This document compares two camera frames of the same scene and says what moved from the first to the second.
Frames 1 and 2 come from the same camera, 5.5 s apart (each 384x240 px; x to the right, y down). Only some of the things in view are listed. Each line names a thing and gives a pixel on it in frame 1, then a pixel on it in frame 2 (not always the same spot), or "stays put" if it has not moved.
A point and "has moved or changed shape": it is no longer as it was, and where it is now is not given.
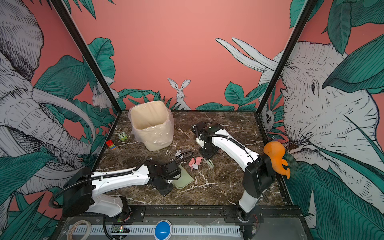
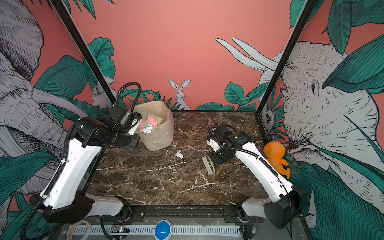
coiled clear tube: [70, 229] stays put
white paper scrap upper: [178, 153] stays put
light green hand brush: [210, 163] has moved or changed shape
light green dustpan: [185, 179] → [144, 115]
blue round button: [163, 230] stays put
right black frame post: [305, 15] stays put
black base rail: [252, 213] stays put
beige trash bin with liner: [152, 123] stays put
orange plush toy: [276, 151] stays put
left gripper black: [165, 192] → [133, 146]
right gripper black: [205, 156] → [216, 161]
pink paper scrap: [198, 160] → [152, 120]
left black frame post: [62, 14] stays put
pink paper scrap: [191, 162] → [140, 126]
